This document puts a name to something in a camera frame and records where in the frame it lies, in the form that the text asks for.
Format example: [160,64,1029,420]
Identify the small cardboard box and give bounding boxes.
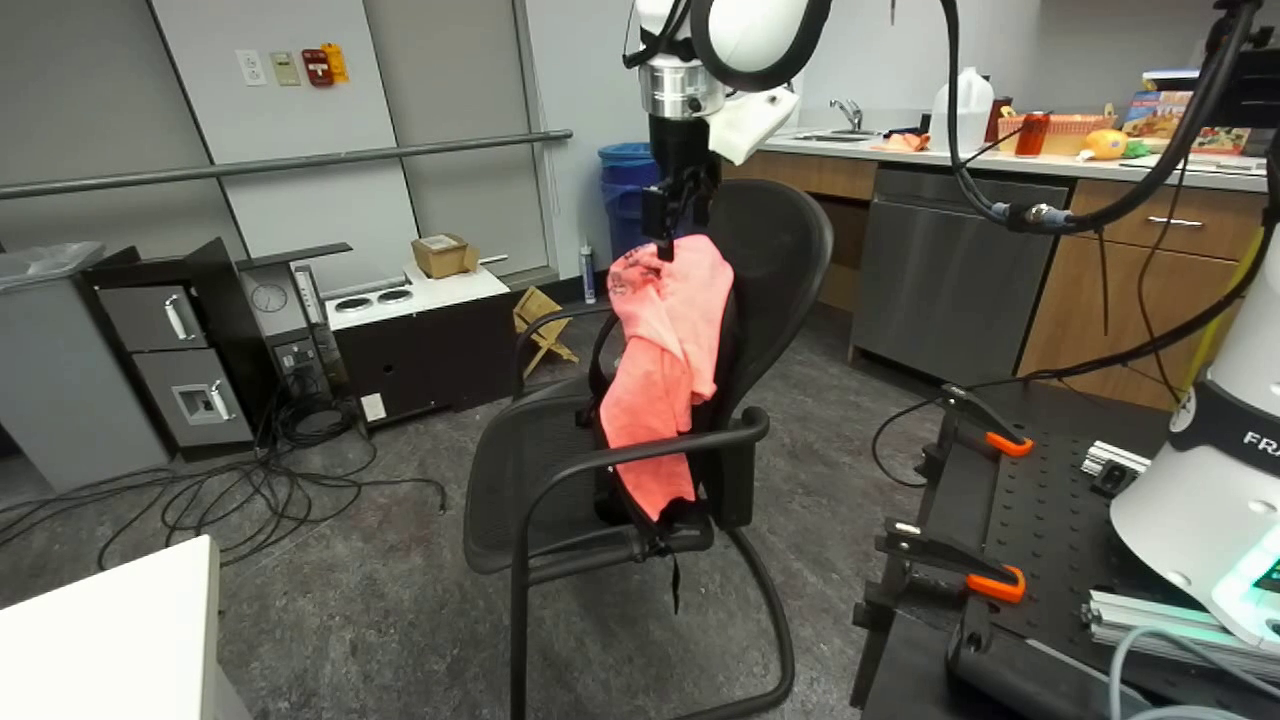
[406,231,484,285]

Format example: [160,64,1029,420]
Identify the black floor cable bundle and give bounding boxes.
[0,420,452,574]

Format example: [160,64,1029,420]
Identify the yellow toy fruit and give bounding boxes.
[1079,124,1130,163]

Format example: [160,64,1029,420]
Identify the white plastic jug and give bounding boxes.
[927,64,999,155]

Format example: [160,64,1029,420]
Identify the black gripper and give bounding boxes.
[643,116,725,263]

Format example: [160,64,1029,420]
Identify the grey wall rail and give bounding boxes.
[0,124,577,204]

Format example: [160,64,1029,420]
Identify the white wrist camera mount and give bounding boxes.
[709,85,804,173]

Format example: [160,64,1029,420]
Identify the blue waste bin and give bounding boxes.
[594,141,668,259]

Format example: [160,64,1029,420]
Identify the wooden kitchen counter cabinet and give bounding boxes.
[720,124,1280,418]

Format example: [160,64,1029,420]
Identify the short aluminium extrusion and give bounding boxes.
[1074,438,1161,488]

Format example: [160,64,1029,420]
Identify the long aluminium extrusion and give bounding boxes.
[1079,583,1280,672]

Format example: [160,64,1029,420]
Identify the red bottle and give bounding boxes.
[1010,109,1054,160]

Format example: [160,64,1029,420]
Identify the red yellow fire alarm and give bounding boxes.
[299,40,355,93]

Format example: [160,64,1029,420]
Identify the grey dishwasher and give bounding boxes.
[846,163,1079,392]

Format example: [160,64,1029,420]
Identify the black mesh office chair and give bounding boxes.
[458,178,839,720]

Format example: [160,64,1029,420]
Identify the white table with legs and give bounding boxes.
[0,534,251,720]

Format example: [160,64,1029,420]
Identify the black drawer cabinet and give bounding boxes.
[80,237,264,464]

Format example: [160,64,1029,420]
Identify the chrome sink faucet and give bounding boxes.
[824,93,870,141]

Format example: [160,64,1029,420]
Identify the salmon pink cloth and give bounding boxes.
[592,231,739,530]

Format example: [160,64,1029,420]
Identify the black robot cable hose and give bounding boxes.
[866,0,1280,494]

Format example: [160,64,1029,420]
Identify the low black cabinet white top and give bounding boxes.
[319,259,524,427]

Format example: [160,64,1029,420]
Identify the brown bottle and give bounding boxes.
[985,96,1022,154]

